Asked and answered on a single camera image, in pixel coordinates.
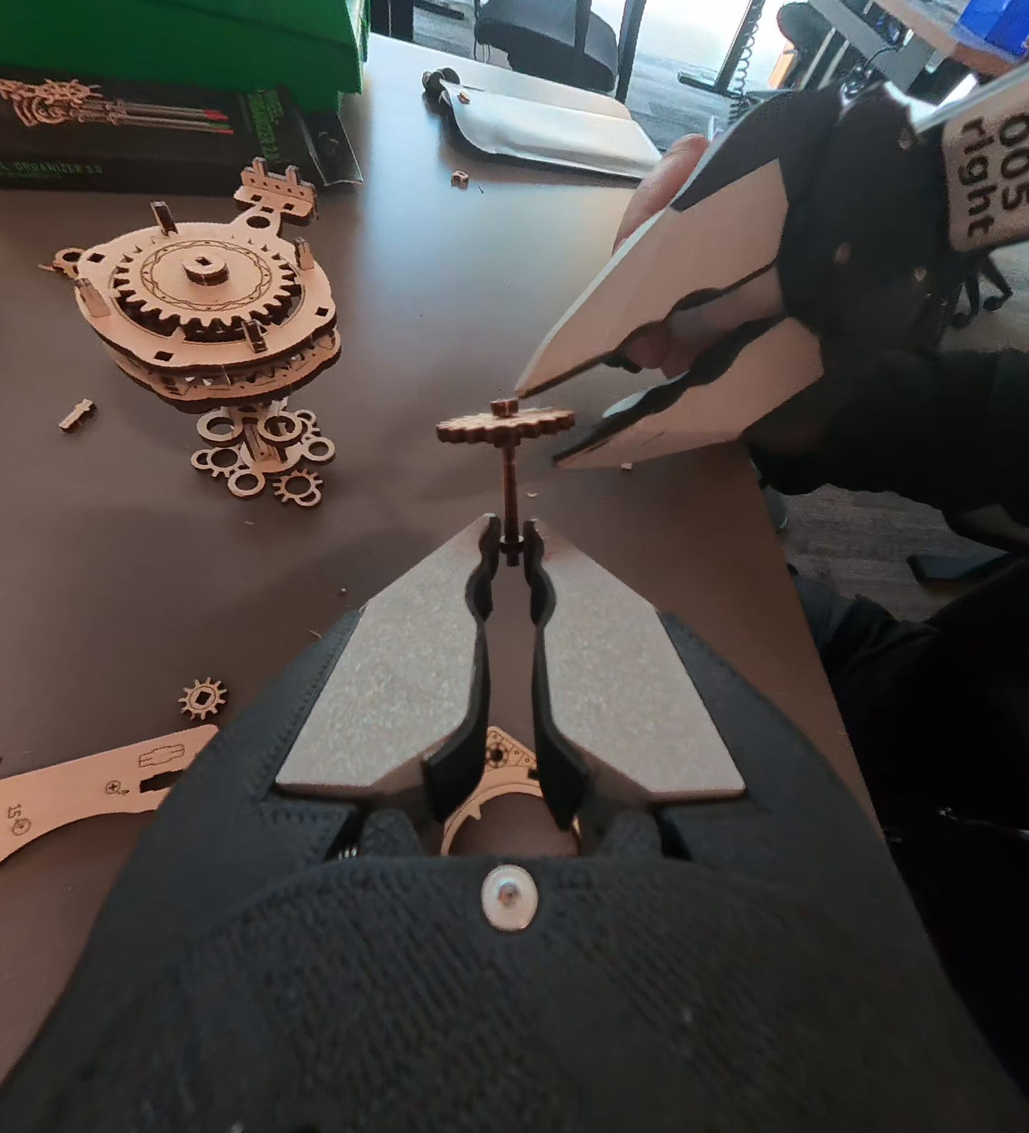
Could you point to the wooden axle pin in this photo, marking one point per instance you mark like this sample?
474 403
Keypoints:
511 487

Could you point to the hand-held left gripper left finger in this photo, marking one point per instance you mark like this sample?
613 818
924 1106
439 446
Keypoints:
390 699

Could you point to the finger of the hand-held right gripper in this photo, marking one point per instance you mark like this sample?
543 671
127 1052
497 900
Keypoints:
656 274
727 398

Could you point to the wooden gear model assembly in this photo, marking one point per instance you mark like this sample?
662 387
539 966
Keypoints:
151 265

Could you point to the silver plastic pouch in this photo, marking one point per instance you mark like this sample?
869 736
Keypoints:
550 124

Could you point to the person's right forearm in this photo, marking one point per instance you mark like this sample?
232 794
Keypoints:
921 425

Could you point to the fan-shaped wooden plate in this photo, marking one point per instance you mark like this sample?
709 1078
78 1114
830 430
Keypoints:
514 779

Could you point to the wavy-edged wooden offcut sheet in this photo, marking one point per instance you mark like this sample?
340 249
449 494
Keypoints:
36 814

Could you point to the large wooden gear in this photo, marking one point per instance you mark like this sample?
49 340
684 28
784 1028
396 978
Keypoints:
470 431

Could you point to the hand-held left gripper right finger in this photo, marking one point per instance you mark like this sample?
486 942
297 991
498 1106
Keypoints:
629 699

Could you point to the black office chair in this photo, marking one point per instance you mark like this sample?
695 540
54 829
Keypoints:
802 35
550 40

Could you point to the small wooden gear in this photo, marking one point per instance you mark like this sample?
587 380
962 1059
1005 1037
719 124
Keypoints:
191 695

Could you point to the small wooden peg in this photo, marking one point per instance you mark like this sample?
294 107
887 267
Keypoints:
78 415

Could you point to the person's right hand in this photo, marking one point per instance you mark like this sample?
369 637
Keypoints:
665 173

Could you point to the black model kit box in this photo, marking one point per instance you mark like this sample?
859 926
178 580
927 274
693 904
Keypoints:
124 150

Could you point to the green plastic bin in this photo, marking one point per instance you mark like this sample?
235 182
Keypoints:
169 35

